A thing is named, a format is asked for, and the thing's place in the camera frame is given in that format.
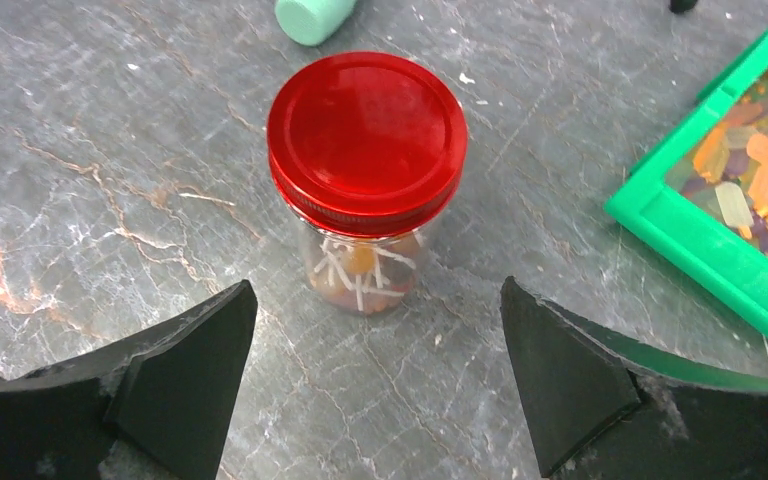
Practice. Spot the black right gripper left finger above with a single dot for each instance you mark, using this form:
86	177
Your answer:
168	392

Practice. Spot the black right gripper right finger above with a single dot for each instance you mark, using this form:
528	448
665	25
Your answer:
601	405

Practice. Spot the light blue tripod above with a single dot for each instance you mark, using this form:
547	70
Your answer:
680	7

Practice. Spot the clear plastic jar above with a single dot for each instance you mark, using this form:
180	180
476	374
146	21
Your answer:
366	276

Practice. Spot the red jar lid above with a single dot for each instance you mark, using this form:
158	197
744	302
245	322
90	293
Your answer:
366	144

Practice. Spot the mint green tube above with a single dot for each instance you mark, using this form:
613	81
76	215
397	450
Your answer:
312	22

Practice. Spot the green plastic candy bin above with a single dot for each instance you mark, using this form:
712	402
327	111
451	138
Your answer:
700	197

